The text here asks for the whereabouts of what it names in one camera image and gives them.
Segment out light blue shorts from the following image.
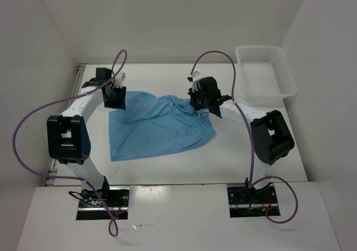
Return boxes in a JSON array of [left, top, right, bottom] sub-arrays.
[[108, 91, 216, 162]]

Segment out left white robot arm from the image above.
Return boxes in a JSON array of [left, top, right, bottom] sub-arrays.
[[47, 67, 126, 206]]

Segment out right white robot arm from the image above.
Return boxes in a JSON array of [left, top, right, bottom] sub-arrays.
[[187, 72, 295, 202]]

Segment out white plastic basket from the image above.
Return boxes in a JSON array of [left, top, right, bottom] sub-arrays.
[[235, 45, 297, 105]]

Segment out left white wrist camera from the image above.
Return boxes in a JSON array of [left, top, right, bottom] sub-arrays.
[[113, 73, 126, 88]]

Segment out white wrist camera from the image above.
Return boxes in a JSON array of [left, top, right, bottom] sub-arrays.
[[187, 71, 203, 93], [113, 73, 126, 88]]

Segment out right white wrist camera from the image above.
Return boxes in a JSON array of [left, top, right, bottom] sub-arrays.
[[187, 71, 203, 93]]

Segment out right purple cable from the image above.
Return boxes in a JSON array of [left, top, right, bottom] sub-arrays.
[[189, 50, 299, 224]]

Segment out purple cable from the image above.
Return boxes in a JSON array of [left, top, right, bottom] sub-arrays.
[[189, 50, 299, 224], [12, 49, 129, 237]]

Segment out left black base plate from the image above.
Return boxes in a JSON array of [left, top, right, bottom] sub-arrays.
[[69, 186, 130, 221]]

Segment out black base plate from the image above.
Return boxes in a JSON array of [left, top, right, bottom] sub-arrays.
[[226, 184, 280, 218], [69, 186, 130, 221]]

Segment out aluminium table edge rail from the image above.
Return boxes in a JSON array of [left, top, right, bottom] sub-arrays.
[[44, 63, 87, 187]]

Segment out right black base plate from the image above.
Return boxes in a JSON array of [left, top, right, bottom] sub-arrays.
[[226, 184, 280, 218]]

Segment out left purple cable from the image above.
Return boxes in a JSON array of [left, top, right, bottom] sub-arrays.
[[12, 49, 129, 237]]

